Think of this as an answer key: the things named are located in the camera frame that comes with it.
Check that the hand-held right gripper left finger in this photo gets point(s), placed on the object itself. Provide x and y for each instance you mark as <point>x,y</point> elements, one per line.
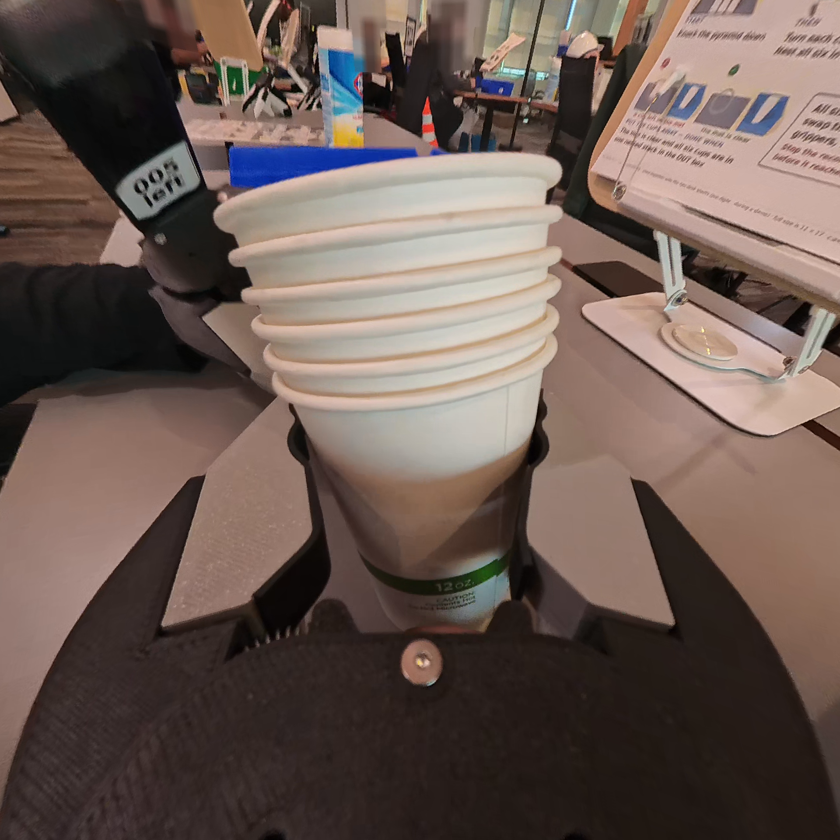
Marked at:
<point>243,525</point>

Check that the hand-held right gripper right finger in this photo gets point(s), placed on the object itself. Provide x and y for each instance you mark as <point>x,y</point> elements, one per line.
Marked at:
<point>590,544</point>

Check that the stack of white paper cups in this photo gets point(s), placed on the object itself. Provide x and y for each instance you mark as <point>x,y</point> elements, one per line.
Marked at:
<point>407,367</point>

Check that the person's left forearm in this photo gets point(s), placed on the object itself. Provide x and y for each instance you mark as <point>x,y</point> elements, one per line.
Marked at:
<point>72,328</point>

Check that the person's left hand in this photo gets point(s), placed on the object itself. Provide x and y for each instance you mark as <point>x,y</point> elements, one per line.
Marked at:
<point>187,318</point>

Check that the blue plastic bin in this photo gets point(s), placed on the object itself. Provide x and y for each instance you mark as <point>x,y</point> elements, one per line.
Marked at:
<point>315,167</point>

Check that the white stand base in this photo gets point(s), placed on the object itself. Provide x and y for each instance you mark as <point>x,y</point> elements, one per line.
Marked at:
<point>741,374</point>

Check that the cleaning wipes canister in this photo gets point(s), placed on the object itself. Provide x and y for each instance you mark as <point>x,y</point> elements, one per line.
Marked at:
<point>340,85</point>

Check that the black phone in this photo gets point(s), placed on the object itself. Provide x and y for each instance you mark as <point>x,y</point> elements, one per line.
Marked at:
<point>617,279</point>

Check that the orange traffic cone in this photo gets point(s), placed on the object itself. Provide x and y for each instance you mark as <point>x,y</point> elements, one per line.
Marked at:
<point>429,124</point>

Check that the black office chair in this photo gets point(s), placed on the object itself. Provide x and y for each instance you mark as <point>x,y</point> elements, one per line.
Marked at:
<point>577,118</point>

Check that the printed instruction sheet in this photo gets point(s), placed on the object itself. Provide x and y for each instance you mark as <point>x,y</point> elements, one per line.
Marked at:
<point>741,111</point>

